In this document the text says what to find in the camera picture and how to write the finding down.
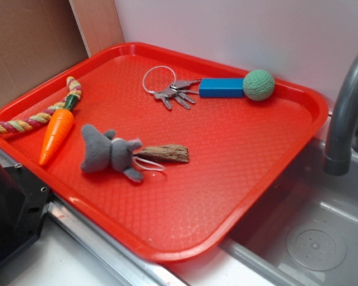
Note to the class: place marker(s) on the silver keys on wire ring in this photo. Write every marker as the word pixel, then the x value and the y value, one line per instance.
pixel 177 90

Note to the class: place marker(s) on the grey plush animal toy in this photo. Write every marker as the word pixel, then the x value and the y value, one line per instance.
pixel 103 150

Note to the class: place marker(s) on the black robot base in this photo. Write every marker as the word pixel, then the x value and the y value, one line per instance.
pixel 24 200

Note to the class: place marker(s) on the blue rectangular block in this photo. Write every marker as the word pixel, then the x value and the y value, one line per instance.
pixel 221 88

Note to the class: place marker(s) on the grey toy faucet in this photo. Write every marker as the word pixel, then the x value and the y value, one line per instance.
pixel 342 136

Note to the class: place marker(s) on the brown wood piece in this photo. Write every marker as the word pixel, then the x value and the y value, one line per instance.
pixel 171 153

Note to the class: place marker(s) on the grey plastic toy sink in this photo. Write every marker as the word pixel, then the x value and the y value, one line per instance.
pixel 304 229

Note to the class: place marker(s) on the red plastic tray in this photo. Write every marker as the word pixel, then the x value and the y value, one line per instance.
pixel 237 148

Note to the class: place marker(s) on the orange plastic toy carrot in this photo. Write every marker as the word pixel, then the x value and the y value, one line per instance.
pixel 58 128

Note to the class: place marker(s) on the green textured ball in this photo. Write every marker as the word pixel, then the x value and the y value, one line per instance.
pixel 258 85

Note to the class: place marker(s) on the brown cardboard panel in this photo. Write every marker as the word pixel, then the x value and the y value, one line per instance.
pixel 38 40

